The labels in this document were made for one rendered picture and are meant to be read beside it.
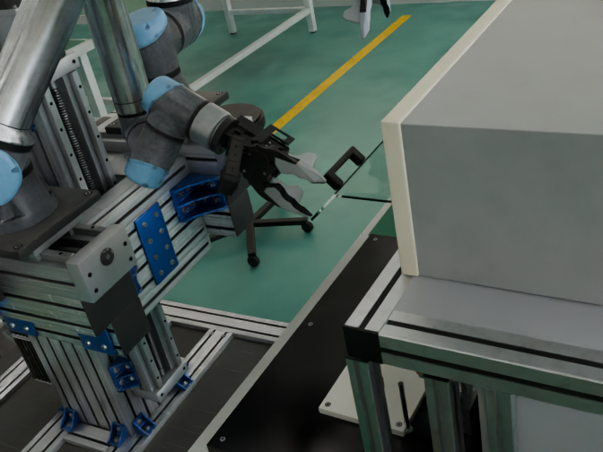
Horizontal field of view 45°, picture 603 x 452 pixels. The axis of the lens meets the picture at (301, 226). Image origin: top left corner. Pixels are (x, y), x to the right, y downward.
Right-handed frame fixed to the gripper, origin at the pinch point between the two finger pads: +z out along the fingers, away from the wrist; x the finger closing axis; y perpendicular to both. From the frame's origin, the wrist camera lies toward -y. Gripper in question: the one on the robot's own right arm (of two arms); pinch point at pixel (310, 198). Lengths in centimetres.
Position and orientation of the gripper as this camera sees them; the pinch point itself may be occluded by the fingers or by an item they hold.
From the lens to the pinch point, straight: 122.0
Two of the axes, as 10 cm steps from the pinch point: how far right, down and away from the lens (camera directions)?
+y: 4.8, -5.3, 7.0
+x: -2.7, 6.7, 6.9
